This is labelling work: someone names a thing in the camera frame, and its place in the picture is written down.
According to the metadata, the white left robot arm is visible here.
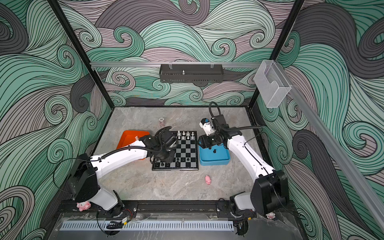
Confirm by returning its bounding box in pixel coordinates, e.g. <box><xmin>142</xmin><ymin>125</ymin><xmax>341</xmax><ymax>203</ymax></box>
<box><xmin>68</xmin><ymin>132</ymin><xmax>178</xmax><ymax>212</ymax></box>

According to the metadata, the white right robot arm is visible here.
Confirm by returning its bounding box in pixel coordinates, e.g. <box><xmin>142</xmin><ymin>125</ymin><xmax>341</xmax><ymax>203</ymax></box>
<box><xmin>198</xmin><ymin>134</ymin><xmax>289</xmax><ymax>216</ymax></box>

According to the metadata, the blue plastic tray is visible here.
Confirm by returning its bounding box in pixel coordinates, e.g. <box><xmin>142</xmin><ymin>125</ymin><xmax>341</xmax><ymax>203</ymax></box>
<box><xmin>199</xmin><ymin>144</ymin><xmax>231</xmax><ymax>166</ymax></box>

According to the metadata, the pink checkered small cup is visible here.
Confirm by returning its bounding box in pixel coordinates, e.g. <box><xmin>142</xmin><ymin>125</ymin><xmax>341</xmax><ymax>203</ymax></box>
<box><xmin>159</xmin><ymin>117</ymin><xmax>166</xmax><ymax>128</ymax></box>

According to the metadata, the black and silver chessboard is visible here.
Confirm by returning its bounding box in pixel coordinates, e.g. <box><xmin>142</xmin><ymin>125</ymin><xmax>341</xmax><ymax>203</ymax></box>
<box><xmin>152</xmin><ymin>131</ymin><xmax>199</xmax><ymax>171</ymax></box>

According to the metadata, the orange plastic tray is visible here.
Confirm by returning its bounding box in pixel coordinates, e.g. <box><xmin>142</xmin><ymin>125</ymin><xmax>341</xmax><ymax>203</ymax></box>
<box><xmin>117</xmin><ymin>130</ymin><xmax>150</xmax><ymax>149</ymax></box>

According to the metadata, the small pink pig toy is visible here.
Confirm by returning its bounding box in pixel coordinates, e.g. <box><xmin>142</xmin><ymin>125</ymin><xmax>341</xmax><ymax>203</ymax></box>
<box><xmin>205</xmin><ymin>175</ymin><xmax>212</xmax><ymax>185</ymax></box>

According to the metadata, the pink doll figure right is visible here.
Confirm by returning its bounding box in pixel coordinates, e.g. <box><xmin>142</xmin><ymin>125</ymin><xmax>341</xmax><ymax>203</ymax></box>
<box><xmin>266</xmin><ymin>212</ymin><xmax>276</xmax><ymax>220</ymax></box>

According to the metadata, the pink doll figure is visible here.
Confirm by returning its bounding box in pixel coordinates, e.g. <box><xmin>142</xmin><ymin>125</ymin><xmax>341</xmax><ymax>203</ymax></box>
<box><xmin>266</xmin><ymin>212</ymin><xmax>276</xmax><ymax>220</ymax></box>
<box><xmin>77</xmin><ymin>201</ymin><xmax>91</xmax><ymax>212</ymax></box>

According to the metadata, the pink doll figure left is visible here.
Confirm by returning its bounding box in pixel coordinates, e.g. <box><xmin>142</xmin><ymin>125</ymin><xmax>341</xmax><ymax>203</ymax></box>
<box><xmin>77</xmin><ymin>201</ymin><xmax>91</xmax><ymax>212</ymax></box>

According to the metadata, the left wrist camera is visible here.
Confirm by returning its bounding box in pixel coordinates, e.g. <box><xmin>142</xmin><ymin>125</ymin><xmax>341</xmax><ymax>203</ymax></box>
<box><xmin>155</xmin><ymin>126</ymin><xmax>177</xmax><ymax>148</ymax></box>

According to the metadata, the black enclosure corner post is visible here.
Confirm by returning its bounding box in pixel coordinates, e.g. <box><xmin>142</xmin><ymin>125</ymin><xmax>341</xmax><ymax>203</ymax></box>
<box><xmin>249</xmin><ymin>1</ymin><xmax>304</xmax><ymax>109</ymax></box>

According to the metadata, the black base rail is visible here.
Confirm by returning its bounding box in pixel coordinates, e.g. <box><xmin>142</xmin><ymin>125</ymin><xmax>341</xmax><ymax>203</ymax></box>
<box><xmin>58</xmin><ymin>199</ymin><xmax>296</xmax><ymax>218</ymax></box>

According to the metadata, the black perforated wall shelf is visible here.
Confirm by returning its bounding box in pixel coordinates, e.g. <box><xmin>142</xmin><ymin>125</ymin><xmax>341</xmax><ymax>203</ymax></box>
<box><xmin>159</xmin><ymin>64</ymin><xmax>224</xmax><ymax>84</ymax></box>

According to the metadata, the white slotted cable duct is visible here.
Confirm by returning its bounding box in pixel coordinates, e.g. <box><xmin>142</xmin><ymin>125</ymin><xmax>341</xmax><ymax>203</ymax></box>
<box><xmin>60</xmin><ymin>220</ymin><xmax>235</xmax><ymax>232</ymax></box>

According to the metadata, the clear acrylic wall box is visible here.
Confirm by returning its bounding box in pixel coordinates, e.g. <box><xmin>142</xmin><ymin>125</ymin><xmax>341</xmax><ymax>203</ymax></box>
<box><xmin>254</xmin><ymin>60</ymin><xmax>292</xmax><ymax>109</ymax></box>

